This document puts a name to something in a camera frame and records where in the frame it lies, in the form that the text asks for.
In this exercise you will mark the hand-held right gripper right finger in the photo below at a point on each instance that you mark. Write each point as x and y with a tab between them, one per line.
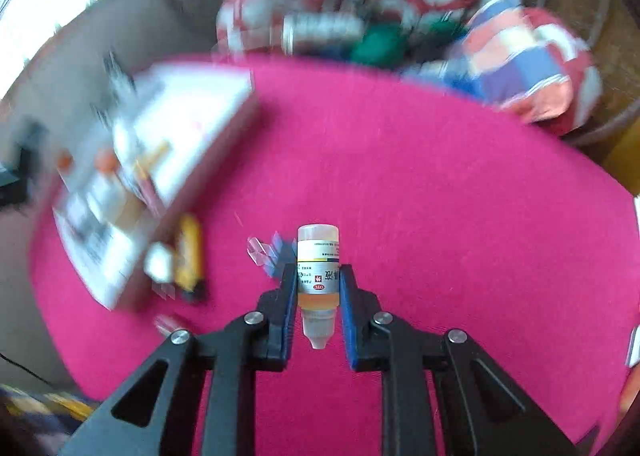
350	326

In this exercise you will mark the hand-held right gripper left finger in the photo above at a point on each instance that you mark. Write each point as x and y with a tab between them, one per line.
287	316

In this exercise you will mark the small dropper bottle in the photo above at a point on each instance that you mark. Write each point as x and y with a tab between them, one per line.
318	256

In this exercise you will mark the yellow highlighter black cap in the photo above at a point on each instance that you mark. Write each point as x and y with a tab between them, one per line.
190	251

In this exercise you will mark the white storage box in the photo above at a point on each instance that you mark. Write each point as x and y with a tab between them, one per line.
200	101

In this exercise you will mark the clear plastic wrapper piece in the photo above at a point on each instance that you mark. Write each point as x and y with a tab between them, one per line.
265	251

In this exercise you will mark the pink tablecloth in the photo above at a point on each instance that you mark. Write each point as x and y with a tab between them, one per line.
425	211

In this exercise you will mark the green cloth bundle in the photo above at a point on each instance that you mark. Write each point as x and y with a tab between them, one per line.
375	46

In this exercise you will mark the white spray can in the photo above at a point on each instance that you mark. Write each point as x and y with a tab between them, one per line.
325	31

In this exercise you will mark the plaid checked bag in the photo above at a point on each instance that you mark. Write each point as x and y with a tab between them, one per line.
505	61

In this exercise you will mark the small red white printed bag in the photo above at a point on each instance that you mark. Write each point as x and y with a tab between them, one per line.
575	81

